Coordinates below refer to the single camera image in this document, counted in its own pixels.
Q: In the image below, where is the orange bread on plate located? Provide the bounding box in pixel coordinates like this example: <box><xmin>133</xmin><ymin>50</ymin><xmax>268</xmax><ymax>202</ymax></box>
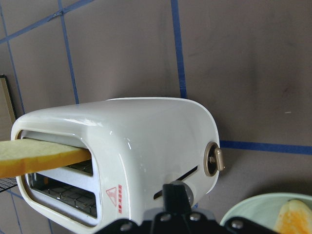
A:
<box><xmin>273</xmin><ymin>200</ymin><xmax>312</xmax><ymax>234</ymax></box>

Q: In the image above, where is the white toaster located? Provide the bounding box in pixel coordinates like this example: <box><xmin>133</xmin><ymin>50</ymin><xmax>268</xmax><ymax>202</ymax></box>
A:
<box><xmin>11</xmin><ymin>97</ymin><xmax>224</xmax><ymax>234</ymax></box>

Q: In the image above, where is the toast slice in toaster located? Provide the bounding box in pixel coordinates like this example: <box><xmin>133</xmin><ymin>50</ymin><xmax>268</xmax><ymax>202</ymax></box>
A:
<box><xmin>0</xmin><ymin>138</ymin><xmax>91</xmax><ymax>178</ymax></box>

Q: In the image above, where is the light green plate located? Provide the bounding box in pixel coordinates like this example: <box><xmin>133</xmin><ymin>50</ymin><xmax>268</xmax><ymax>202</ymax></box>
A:
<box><xmin>220</xmin><ymin>193</ymin><xmax>312</xmax><ymax>231</ymax></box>

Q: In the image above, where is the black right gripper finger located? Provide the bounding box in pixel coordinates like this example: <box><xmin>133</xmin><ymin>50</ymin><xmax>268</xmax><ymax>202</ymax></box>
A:
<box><xmin>149</xmin><ymin>184</ymin><xmax>193</xmax><ymax>234</ymax></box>

